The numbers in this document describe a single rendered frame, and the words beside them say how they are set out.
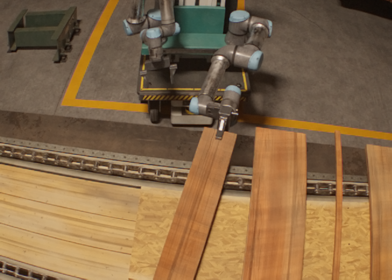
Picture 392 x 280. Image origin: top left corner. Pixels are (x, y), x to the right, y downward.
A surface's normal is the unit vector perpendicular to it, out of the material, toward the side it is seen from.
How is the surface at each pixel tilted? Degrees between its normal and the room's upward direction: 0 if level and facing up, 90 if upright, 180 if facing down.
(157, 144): 0
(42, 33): 90
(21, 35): 90
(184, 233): 0
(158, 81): 0
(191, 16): 90
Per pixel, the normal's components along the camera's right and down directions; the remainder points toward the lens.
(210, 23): 0.04, 0.73
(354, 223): 0.07, -0.69
